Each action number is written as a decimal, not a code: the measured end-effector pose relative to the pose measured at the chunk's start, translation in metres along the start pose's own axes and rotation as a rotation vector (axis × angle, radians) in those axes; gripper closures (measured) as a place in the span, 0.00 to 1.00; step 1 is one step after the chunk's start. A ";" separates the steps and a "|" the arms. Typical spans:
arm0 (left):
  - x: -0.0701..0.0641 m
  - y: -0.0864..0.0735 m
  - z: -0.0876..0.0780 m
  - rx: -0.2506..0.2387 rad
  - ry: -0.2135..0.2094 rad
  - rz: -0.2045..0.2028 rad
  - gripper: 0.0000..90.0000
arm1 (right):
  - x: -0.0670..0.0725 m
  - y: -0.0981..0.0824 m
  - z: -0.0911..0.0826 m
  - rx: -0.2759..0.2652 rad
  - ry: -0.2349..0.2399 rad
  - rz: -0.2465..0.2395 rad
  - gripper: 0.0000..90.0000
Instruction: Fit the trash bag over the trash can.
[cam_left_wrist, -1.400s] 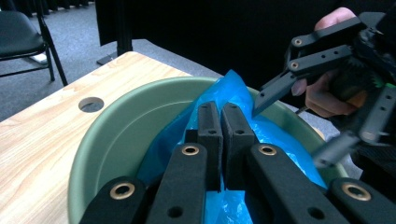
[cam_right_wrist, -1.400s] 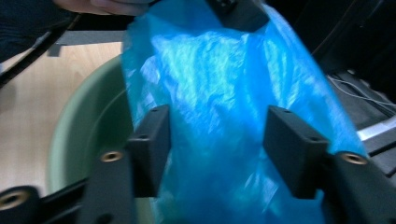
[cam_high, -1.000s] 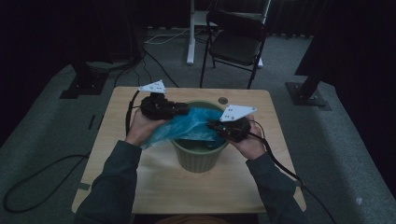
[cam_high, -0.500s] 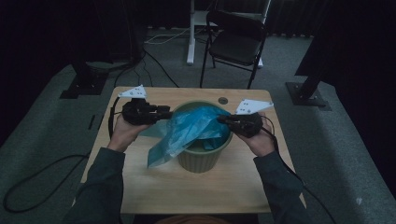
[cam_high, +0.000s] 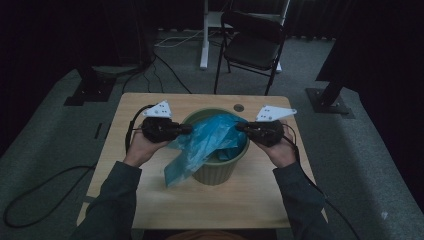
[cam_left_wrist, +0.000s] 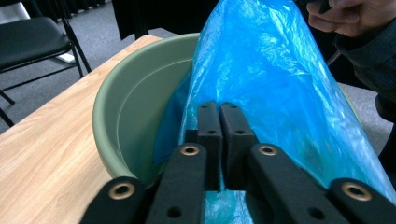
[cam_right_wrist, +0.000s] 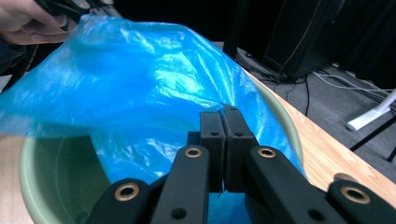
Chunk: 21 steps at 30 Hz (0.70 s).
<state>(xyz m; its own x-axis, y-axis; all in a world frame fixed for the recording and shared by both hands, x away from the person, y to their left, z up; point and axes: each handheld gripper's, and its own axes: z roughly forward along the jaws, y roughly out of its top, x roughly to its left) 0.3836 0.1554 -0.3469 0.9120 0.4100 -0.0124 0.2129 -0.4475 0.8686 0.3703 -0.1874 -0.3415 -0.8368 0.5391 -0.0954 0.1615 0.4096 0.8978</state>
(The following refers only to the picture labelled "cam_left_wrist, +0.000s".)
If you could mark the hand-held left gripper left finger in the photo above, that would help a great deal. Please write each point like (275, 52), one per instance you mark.
(209, 140)

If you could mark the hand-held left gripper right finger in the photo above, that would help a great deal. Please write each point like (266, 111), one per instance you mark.
(236, 140)

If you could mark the blue plastic bag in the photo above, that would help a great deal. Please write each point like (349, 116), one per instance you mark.
(264, 77)

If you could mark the green plastic bin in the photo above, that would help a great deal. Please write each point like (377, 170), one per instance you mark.
(140, 102)

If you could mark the black curtain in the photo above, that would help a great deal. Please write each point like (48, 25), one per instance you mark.
(162, 15)

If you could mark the black folding chair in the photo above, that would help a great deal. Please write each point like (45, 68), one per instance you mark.
(28, 40)

